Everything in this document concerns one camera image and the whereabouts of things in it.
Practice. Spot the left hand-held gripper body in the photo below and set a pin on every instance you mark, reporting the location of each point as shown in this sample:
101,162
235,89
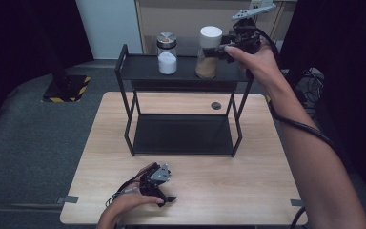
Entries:
154,184

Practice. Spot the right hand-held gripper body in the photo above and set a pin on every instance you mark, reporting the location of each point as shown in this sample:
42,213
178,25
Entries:
246,35

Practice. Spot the glass jar with white lid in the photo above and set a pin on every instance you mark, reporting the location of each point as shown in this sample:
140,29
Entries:
208,68

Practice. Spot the black metal shelf rack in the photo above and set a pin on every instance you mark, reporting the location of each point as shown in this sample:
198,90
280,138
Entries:
184,133

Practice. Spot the glass jar with silver lid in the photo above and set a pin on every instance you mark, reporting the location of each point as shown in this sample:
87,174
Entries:
167,60

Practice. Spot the person's left hand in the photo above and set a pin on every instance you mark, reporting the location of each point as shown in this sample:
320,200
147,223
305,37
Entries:
127,203

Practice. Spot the person's right hand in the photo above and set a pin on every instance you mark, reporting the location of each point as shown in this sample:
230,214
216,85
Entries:
260,65

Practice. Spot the light wooden cabinet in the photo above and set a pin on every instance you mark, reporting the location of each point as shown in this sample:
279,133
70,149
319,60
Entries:
184,16

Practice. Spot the black stand with striped base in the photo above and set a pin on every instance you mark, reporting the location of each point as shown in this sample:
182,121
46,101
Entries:
65,89
268,99

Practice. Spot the grey tape strip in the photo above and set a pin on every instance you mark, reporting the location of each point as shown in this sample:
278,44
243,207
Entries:
296,203
67,199

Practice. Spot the black curtain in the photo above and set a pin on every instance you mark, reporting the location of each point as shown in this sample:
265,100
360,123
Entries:
19,38
352,79

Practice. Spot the white wall power outlet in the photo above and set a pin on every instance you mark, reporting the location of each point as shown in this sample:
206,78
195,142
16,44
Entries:
256,3

